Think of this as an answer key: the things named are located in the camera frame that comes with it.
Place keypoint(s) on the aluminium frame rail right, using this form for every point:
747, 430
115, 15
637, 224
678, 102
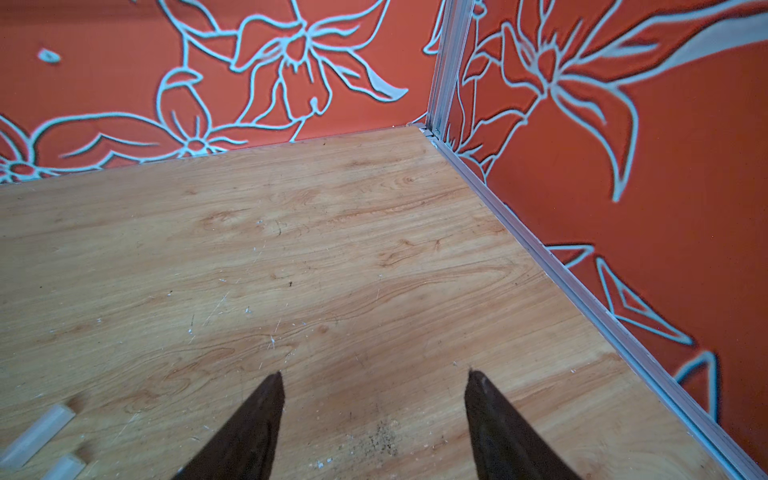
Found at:
626, 143

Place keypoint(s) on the translucent pen cap two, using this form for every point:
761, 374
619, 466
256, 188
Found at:
67, 467

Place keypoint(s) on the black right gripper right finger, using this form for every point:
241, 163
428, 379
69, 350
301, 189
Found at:
504, 444

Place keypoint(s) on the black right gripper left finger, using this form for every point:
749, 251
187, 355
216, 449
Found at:
245, 446

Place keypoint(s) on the translucent pen cap one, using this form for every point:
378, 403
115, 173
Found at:
31, 441

